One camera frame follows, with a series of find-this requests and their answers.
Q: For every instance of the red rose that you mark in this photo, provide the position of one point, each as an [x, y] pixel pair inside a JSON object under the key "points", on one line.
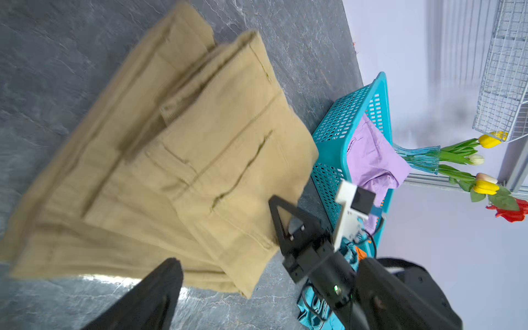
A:
{"points": [[512, 216]]}

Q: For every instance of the glass vase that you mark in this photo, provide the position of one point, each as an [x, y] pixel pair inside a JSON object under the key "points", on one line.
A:
{"points": [[424, 159]]}

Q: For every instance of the yellow tulip bunch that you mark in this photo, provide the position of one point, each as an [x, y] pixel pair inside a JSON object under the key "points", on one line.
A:
{"points": [[480, 186]]}

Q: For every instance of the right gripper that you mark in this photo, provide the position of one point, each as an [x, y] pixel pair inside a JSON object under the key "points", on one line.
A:
{"points": [[308, 254]]}

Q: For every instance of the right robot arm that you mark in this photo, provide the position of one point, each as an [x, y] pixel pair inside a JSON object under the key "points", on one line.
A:
{"points": [[381, 294]]}

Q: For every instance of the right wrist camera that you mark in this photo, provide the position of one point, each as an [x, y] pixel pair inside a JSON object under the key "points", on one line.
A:
{"points": [[356, 205]]}

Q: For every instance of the khaki pants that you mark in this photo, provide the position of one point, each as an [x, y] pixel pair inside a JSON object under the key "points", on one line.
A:
{"points": [[178, 158]]}

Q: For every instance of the teal plastic basket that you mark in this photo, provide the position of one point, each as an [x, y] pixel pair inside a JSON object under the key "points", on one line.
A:
{"points": [[334, 134]]}

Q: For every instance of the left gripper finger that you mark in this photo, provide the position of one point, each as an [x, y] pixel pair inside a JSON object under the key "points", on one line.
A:
{"points": [[150, 304]]}

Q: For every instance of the white wire wall shelf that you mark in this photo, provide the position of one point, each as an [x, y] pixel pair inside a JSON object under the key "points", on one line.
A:
{"points": [[502, 102]]}

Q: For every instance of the purple pants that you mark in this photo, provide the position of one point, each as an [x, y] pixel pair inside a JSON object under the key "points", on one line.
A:
{"points": [[373, 163]]}

